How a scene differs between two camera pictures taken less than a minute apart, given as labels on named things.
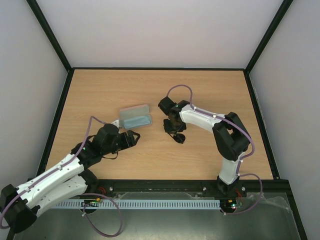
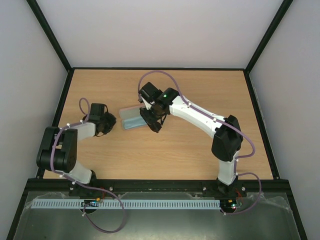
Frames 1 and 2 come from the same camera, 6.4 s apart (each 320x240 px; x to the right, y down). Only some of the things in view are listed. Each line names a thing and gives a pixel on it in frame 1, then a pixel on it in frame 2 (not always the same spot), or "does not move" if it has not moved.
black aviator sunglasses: [177, 133] to [156, 126]
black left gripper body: [121, 145] to [108, 123]
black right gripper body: [173, 127] to [150, 117]
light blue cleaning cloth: [137, 121] does not move
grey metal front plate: [264, 217] does not move
